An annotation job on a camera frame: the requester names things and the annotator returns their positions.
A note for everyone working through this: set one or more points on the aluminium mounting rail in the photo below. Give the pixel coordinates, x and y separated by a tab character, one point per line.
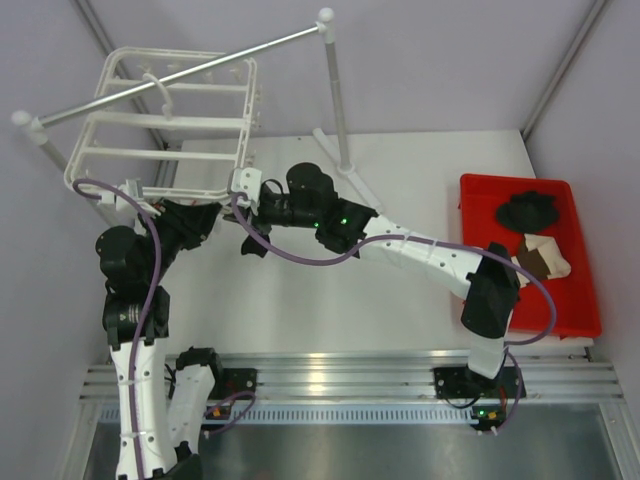
408	376

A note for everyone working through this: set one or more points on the silver clothes rack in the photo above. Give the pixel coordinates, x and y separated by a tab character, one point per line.
137	89

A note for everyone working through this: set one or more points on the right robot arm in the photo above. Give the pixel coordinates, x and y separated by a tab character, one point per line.
485	279

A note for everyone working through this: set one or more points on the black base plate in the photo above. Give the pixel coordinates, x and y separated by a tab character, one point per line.
233	380
460	383

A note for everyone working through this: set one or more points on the black sock bundle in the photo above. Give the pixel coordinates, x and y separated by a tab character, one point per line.
528	213

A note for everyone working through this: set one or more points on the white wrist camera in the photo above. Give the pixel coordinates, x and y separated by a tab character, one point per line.
246	181
126	198

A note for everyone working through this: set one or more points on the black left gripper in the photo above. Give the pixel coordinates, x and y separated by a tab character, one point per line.
192	221

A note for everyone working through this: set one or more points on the white plastic clip hanger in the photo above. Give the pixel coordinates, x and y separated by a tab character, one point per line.
200	124

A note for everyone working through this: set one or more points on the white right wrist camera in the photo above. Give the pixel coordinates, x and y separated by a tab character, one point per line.
246	181

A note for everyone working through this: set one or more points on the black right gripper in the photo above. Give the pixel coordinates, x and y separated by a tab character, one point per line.
257	221

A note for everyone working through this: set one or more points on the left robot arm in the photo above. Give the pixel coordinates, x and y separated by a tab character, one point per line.
159	432

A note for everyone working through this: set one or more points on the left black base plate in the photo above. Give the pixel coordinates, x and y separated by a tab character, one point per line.
233	380

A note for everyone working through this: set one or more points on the black white-striped sock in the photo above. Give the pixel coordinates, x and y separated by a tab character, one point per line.
251	246

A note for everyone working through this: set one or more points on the brown cream striped sock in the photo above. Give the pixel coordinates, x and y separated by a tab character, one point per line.
541	257

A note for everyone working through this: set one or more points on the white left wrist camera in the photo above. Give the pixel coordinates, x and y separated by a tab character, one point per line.
126	198

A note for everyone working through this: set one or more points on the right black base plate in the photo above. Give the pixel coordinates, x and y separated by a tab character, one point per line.
460	383

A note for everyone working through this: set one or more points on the red plastic tray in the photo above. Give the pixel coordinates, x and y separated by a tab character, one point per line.
574	296

